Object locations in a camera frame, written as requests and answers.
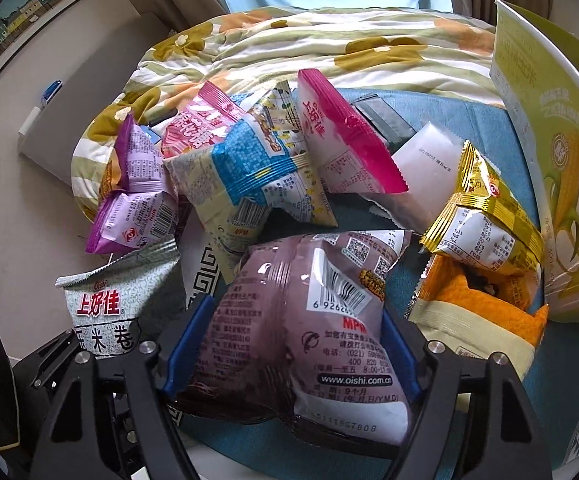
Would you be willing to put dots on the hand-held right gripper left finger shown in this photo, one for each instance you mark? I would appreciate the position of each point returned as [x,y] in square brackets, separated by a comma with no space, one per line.
[187,345]

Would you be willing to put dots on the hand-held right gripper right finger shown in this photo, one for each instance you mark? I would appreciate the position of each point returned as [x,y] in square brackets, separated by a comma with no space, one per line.
[408,355]

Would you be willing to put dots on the mauve snack packet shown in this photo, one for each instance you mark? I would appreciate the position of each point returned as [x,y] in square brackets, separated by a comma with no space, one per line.
[279,340]

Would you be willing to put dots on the gold snack packet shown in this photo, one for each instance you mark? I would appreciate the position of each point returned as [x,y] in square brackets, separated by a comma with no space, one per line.
[484,230]

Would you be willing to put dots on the green cardboard box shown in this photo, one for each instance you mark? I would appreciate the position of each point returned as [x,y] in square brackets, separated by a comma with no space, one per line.
[544,135]

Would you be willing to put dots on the orange cream snack packet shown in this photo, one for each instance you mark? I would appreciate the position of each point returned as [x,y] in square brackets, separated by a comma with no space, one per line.
[469,305]

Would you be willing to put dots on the white green red-label snack packet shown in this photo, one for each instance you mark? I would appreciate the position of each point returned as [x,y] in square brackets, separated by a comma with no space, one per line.
[104,305]

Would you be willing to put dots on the small purple snack packet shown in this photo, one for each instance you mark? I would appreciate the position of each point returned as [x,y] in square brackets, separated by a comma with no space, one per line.
[129,215]
[142,160]

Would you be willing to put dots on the blue patterned cloth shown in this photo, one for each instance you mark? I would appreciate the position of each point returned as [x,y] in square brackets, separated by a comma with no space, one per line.
[564,385]

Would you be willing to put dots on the blue white snack packet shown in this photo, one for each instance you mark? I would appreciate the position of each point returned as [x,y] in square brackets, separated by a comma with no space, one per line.
[249,170]

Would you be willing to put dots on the white translucent snack packet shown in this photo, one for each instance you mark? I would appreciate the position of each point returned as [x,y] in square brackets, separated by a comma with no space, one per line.
[429,165]

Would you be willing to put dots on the blue phone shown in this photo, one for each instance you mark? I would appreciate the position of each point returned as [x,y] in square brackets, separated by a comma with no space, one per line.
[149,135]

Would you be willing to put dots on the light pink snack packet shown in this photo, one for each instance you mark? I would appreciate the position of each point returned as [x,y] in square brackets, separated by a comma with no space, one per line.
[194,125]

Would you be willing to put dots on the small black device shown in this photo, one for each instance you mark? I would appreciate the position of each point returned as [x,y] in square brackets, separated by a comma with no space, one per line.
[162,117]

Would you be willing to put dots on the magenta white snack packet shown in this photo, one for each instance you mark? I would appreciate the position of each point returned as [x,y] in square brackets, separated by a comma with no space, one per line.
[339,130]

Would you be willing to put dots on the dark green snack packet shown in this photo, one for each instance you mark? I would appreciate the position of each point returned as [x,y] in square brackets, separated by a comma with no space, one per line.
[384,120]

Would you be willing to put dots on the grey headboard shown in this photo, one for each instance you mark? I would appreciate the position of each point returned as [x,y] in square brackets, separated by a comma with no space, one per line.
[84,100]

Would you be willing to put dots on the blue and white pen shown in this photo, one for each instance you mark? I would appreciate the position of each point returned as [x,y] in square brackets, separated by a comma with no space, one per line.
[44,102]

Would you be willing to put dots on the floral striped quilt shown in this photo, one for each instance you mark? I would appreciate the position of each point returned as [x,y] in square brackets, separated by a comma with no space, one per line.
[319,40]

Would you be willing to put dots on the framed wall picture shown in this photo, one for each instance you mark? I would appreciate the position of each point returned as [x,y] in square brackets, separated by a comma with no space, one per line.
[24,15]

